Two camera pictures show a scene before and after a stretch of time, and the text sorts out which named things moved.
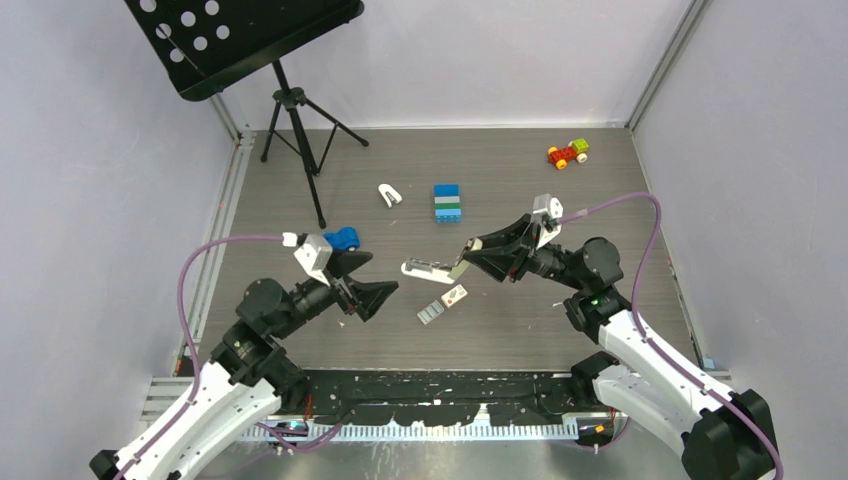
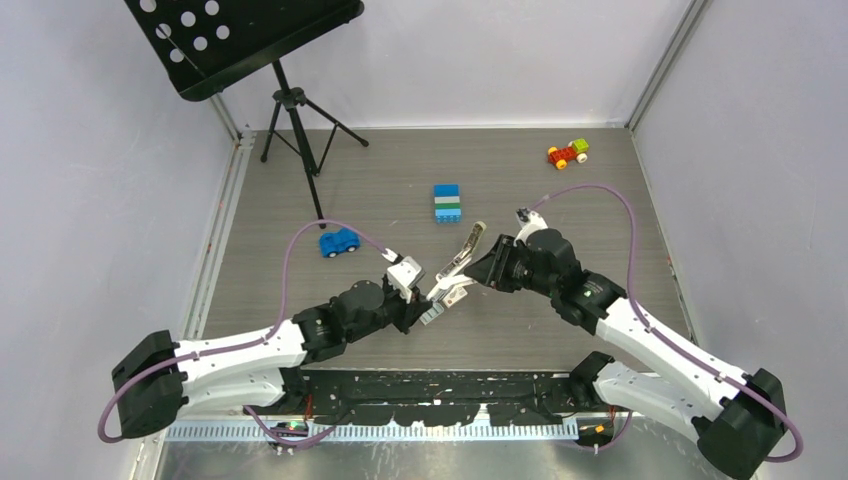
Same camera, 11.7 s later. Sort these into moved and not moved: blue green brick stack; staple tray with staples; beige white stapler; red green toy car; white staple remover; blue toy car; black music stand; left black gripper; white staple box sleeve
Moved: white staple remover; left black gripper; beige white stapler
Not moved: blue toy car; black music stand; red green toy car; blue green brick stack; staple tray with staples; white staple box sleeve
